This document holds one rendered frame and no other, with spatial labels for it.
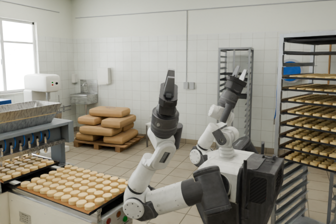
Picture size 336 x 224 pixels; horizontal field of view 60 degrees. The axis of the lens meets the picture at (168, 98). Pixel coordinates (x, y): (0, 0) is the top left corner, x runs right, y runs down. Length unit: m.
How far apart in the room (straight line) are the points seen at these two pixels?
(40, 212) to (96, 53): 5.03
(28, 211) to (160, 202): 1.06
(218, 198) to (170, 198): 0.17
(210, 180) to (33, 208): 1.18
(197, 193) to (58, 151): 1.58
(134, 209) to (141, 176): 0.12
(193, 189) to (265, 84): 4.37
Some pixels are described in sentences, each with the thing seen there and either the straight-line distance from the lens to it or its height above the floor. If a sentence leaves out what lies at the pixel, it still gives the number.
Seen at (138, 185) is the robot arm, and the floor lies 1.19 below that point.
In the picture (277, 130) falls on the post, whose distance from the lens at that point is 2.40.
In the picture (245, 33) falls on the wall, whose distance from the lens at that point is 5.33.
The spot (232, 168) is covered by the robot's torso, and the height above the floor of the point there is 1.23.
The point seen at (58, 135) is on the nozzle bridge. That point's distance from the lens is 2.33.
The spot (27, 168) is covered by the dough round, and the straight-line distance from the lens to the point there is 2.16.
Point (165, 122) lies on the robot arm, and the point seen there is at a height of 1.43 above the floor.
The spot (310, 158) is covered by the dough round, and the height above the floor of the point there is 0.88.
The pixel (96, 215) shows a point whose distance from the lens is 1.56.
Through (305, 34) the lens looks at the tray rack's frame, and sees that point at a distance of 2.28.
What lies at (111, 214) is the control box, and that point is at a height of 0.83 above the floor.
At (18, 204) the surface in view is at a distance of 2.03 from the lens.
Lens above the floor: 1.63
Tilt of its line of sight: 7 degrees down
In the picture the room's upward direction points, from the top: straight up
